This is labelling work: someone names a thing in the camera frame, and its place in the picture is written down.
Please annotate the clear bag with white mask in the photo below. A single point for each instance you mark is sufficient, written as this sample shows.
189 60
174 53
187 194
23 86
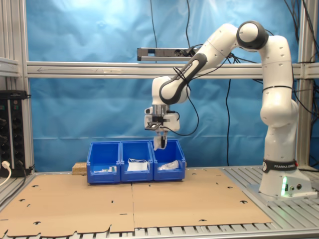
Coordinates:
157 144

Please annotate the blue bin with white packets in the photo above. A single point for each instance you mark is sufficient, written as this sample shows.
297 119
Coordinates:
169 152

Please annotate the white printed flat packet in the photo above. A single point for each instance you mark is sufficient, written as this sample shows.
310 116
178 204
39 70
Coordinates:
170 165

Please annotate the blue bin with face masks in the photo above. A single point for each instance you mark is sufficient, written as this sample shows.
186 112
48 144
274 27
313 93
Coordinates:
135 149

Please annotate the stack of pale face masks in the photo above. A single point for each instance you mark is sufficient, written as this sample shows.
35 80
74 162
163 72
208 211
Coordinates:
137 166

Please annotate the clear packet with green item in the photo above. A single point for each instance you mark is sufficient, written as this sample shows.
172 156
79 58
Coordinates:
113 169
101 171

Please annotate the blue bin with green-item packets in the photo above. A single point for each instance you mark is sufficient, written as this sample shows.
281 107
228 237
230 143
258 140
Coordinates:
103 154

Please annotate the brown cardboard sheet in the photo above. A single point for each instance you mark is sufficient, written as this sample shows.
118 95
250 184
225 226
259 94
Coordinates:
69 206
194 201

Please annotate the aluminium power strip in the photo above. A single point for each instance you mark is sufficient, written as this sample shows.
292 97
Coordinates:
162 53

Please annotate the OSB wood board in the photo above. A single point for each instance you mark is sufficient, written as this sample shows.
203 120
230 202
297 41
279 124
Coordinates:
79 169

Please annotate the black socket rack unit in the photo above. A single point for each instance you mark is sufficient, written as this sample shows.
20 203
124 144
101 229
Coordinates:
15 129

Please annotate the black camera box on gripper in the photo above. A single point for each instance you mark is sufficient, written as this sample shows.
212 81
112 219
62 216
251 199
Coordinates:
154 125

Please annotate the horizontal aluminium frame beam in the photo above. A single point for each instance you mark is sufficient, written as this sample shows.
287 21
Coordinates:
99 69

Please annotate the aluminium frame post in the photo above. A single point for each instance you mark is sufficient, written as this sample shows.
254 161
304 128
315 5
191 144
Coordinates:
15 44
305 112

